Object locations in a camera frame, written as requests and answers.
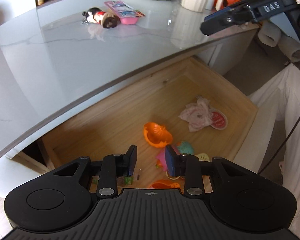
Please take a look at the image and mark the pink pig squishy toy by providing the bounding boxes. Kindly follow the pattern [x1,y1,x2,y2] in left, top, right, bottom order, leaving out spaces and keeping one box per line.
[156,145,180,171]

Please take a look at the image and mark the white trousers leg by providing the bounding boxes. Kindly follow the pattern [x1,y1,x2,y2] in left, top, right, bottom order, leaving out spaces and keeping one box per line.
[250,63,300,238]

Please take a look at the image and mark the yellow pink toy camera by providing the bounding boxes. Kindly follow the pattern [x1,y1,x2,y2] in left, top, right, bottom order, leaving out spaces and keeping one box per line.
[196,153,210,161]

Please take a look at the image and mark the white marble-top cabinet table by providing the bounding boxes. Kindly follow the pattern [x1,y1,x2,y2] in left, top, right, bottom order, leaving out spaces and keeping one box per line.
[0,0,257,158]

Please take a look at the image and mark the black haired doll figure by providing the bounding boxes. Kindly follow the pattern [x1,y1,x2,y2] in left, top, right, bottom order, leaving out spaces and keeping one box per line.
[82,7,120,29]

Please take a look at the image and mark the pink checked cloth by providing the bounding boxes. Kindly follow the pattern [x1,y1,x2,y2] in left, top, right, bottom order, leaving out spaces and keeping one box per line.
[179,95,212,132]

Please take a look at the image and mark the wooden drawer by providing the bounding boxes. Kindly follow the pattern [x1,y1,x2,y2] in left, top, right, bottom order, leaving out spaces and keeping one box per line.
[20,56,276,193]

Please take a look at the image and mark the red snack packet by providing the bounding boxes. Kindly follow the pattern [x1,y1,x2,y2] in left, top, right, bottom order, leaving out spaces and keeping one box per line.
[117,174,140,187]

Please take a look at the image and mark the orange pumpkin half shell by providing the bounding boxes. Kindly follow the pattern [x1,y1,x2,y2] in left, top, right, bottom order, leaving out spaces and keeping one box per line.
[143,122,173,148]

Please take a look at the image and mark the pink packaged card toy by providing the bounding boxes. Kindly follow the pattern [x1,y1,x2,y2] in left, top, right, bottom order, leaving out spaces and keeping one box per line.
[104,1,145,25]

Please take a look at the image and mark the teal squishy toy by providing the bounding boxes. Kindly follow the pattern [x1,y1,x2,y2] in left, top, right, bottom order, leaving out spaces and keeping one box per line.
[176,141,194,155]

